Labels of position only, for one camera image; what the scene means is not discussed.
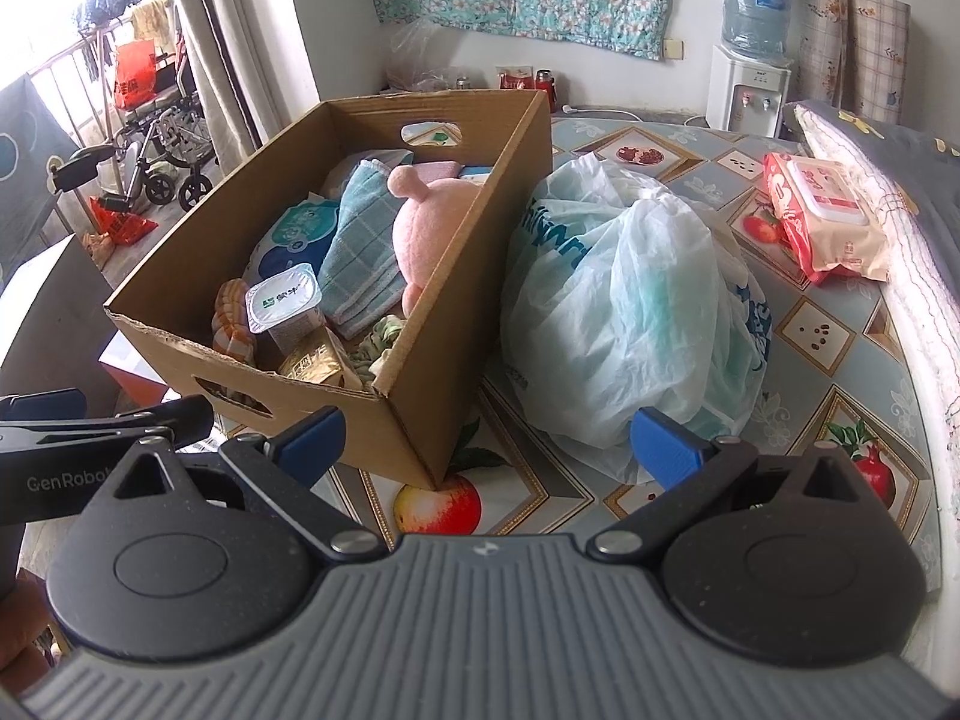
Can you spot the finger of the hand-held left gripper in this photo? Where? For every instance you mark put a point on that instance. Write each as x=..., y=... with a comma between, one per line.
x=165, y=418
x=37, y=403

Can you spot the white yogurt cup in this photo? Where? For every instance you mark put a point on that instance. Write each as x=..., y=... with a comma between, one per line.
x=281, y=301

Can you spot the green floral scrunchie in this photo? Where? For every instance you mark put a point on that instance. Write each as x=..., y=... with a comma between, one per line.
x=379, y=337

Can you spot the pink wet wipes pack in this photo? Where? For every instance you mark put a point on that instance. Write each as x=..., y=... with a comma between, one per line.
x=825, y=217

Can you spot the grey hanging blanket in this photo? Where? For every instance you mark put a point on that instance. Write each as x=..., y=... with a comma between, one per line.
x=30, y=165

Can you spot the red white box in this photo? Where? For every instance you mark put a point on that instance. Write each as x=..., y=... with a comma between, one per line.
x=516, y=79

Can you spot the metal railing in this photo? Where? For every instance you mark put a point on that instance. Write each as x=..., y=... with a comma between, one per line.
x=67, y=60

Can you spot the orange striped towel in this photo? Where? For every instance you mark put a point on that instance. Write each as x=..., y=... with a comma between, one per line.
x=229, y=315

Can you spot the brown cardboard box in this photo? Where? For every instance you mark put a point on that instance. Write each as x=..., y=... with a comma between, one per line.
x=480, y=255

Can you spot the grey cabinet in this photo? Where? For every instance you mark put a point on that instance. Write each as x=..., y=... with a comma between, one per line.
x=52, y=315

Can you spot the red bag on floor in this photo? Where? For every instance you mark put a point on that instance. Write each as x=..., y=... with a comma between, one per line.
x=124, y=221

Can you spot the white water dispenser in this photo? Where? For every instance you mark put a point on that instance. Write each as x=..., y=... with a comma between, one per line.
x=750, y=97

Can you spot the wheelchair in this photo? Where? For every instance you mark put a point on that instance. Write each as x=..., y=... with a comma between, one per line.
x=169, y=150

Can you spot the beige curtain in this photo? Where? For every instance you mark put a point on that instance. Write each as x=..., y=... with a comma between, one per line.
x=240, y=37

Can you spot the red bottle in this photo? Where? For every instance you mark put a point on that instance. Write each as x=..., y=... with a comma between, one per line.
x=544, y=88

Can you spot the clear crumpled plastic bags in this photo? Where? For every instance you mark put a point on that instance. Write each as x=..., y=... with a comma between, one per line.
x=424, y=60

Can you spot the pink plush toy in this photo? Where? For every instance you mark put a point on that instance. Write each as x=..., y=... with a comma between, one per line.
x=435, y=232

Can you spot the blue white soft packet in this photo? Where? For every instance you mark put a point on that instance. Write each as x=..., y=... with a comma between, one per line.
x=296, y=229

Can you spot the checked rolled mat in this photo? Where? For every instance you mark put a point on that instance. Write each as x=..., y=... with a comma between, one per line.
x=879, y=52

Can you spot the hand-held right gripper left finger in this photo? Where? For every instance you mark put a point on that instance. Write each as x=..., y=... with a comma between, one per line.
x=309, y=441

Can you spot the grey quilt with yellow print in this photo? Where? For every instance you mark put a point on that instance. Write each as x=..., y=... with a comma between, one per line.
x=922, y=187

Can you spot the white plastic bag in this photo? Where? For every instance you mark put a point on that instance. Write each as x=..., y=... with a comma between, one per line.
x=622, y=300

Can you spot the light blue towel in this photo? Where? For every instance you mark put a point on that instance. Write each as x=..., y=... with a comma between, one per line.
x=360, y=255

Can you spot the floral rolled mat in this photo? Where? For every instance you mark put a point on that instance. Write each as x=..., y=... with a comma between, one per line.
x=823, y=37

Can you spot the wall socket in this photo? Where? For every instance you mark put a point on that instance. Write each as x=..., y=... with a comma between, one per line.
x=675, y=49

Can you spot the person's left hand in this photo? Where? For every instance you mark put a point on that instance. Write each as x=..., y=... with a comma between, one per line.
x=26, y=630

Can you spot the gold brown small box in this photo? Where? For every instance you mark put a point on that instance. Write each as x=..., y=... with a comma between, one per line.
x=315, y=364

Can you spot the red hanging bag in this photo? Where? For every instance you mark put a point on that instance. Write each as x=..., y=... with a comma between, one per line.
x=135, y=75

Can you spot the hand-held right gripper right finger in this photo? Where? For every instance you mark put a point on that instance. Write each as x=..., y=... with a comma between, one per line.
x=667, y=450

